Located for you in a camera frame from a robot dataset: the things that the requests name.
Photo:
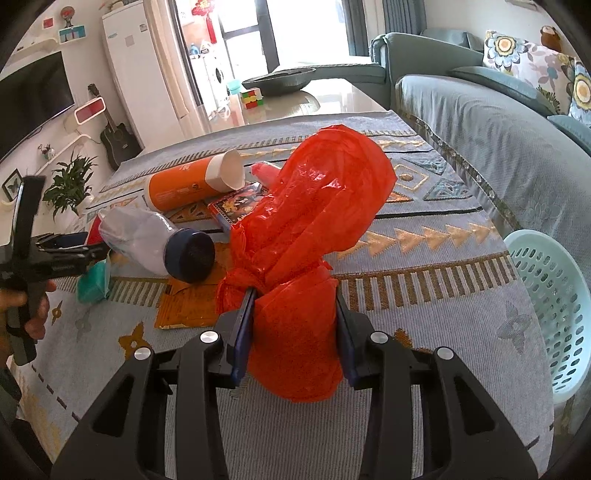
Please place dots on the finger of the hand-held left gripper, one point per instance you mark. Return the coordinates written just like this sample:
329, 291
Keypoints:
64, 239
69, 261

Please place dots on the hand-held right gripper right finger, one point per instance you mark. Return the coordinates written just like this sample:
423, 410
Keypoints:
349, 364

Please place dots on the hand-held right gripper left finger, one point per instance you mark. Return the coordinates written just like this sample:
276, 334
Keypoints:
242, 344

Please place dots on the clear plastic bottle blue cap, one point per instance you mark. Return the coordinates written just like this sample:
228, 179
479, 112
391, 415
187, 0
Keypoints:
134, 235

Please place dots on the red plastic bag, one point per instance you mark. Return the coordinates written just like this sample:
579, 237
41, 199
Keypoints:
323, 194

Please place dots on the light green plastic basket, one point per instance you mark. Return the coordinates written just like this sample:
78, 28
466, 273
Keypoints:
545, 286

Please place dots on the person's left hand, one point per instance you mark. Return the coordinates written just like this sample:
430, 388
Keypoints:
39, 318

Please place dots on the red wrapper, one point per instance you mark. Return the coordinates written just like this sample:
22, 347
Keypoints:
94, 233

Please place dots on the teal crumpled packet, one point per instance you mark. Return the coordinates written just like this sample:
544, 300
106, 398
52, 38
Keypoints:
92, 284

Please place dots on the green potted plant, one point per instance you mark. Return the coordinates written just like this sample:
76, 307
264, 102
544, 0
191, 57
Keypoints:
69, 184

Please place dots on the orange flat packet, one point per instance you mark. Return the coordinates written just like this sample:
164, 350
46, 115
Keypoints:
194, 304

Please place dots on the framed butterfly picture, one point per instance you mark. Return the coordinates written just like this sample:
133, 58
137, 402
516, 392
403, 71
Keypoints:
12, 184

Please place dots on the grey patterned tablecloth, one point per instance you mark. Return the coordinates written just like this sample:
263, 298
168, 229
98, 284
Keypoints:
438, 300

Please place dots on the black acoustic guitar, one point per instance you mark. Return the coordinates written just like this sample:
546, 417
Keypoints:
117, 141

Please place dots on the orange cylinder can white cap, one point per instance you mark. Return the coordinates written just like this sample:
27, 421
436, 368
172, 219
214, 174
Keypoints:
180, 187

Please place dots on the red white box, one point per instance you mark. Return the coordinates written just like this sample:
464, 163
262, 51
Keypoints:
90, 111

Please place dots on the red patterned card box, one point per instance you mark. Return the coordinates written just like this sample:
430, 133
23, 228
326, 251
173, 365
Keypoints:
231, 207

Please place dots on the black television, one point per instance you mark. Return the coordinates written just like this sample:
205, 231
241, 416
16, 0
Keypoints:
32, 101

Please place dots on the pink plastic wrapper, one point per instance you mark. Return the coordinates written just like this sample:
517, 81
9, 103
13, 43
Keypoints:
263, 173

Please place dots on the white refrigerator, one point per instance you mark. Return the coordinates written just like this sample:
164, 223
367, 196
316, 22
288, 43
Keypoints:
138, 69

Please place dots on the white washing machine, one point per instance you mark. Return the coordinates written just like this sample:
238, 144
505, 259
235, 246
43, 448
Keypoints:
216, 81

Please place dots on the red fan ornament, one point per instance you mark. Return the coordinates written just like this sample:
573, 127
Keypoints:
68, 14

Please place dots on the teal small container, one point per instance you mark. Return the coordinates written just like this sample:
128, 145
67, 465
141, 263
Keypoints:
234, 86

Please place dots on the colourful puzzle cube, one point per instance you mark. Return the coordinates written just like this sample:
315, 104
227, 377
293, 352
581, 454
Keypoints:
250, 98

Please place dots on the glass coffee table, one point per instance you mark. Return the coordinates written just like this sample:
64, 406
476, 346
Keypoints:
323, 99

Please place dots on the grey green sofa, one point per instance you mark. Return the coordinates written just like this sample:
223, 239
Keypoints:
485, 138

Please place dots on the dark oval tray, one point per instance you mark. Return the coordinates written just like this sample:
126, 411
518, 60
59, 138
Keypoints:
277, 82

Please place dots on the red knot ornament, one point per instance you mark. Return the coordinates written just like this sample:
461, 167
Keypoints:
205, 14

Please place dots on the grey blue curtain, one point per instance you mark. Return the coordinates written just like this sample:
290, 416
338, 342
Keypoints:
406, 16
356, 25

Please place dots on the large floral cushion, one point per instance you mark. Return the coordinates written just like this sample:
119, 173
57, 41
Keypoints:
521, 64

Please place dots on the brown plush toy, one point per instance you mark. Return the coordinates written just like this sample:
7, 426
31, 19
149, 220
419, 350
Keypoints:
550, 38

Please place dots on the white curved wall shelf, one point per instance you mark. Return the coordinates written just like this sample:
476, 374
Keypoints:
69, 145

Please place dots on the teal white wall picture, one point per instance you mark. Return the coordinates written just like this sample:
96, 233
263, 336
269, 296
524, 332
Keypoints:
73, 33

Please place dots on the small red frame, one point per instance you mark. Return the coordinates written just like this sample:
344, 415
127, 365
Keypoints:
48, 23

